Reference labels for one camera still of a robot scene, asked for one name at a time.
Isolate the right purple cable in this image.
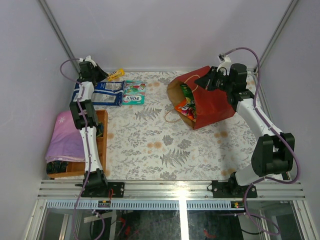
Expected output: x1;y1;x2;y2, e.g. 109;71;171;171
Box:
224;46;302;236

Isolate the green snack bag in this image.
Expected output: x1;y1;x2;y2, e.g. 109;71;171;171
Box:
180;83;195;105

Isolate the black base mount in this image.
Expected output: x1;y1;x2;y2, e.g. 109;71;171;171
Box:
207;180;249;199
81;182;125;199

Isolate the aluminium front rail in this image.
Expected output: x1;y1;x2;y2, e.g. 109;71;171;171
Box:
37;179;306;201

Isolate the blue chips bag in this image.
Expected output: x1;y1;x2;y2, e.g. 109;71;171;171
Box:
69;81;126;107

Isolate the wooden organizer tray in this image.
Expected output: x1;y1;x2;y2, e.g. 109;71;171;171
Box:
46;109;108;179

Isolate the yellow M&M's candy pack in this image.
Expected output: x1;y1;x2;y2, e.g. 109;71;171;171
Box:
107;68;125;82

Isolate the orange candy bag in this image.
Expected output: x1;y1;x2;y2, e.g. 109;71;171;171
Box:
174;98;197;122

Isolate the pink folded cloth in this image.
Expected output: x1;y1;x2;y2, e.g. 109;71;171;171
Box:
45;110;85;163

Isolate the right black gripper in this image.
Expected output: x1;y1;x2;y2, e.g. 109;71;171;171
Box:
193;67;233;94

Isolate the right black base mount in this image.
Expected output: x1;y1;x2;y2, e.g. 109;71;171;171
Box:
207;180;249;199

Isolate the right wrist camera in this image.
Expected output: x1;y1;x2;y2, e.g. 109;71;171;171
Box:
217;53;232;72

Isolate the white slotted cable duct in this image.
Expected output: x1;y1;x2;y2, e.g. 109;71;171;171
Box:
46;199;244;211

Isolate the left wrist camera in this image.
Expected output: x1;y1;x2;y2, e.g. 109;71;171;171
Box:
78;55;97;68

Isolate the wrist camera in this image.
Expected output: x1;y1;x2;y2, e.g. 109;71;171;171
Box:
217;53;232;72
78;55;97;68

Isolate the red paper bag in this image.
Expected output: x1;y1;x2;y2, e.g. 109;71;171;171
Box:
166;65;235;130

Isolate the green Fox's candy bag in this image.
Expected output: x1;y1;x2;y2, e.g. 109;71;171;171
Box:
122;80;146;105

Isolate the dark patterned cloth in tray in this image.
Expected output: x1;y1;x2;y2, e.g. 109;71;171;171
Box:
96;122;104;138

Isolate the floral table mat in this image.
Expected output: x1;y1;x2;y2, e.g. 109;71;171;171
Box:
105;71;256;181

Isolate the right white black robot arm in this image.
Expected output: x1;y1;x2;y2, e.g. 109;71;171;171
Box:
195;63;295;198

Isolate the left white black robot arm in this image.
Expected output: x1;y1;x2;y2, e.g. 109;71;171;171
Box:
69;56;110;198

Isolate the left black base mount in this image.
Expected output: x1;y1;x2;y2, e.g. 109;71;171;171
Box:
81;182;125;199

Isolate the purple cable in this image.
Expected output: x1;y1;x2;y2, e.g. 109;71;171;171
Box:
224;46;302;236
59;58;107;240

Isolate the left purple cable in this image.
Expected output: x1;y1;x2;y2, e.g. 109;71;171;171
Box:
59;58;107;240

